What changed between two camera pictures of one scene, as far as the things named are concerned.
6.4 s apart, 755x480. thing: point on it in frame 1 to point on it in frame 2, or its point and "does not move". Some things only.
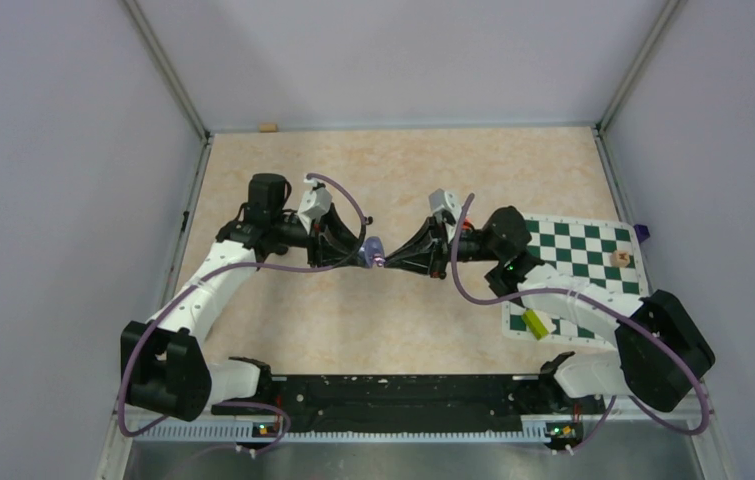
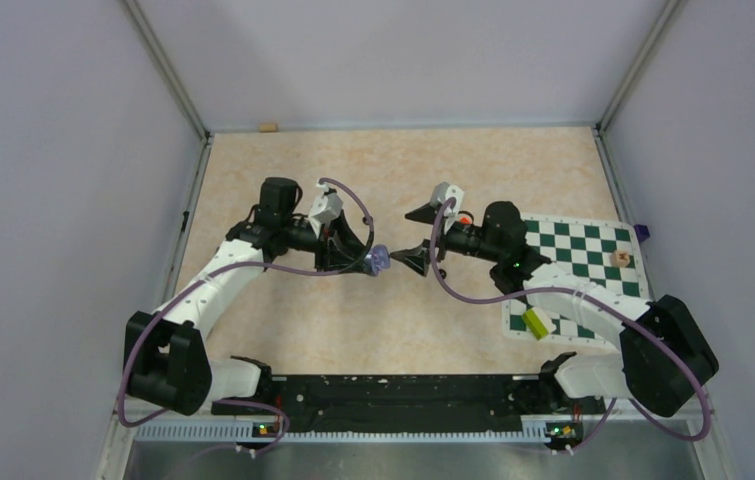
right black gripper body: [460, 245] does not move
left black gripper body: [316, 243] does not move
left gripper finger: [339, 236] does not move
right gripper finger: [428, 233] to [426, 213]
